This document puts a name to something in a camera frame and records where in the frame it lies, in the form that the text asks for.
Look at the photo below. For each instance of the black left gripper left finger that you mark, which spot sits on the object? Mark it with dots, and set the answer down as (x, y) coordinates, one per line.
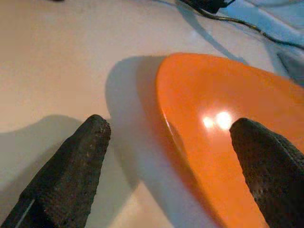
(61, 180)

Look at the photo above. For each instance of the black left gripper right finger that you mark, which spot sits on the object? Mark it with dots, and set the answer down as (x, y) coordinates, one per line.
(273, 175)

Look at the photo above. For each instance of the orange plastic bowl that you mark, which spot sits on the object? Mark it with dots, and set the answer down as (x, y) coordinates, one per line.
(209, 90)

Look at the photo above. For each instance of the black power adapter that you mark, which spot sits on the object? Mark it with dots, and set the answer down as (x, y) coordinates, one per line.
(209, 4)

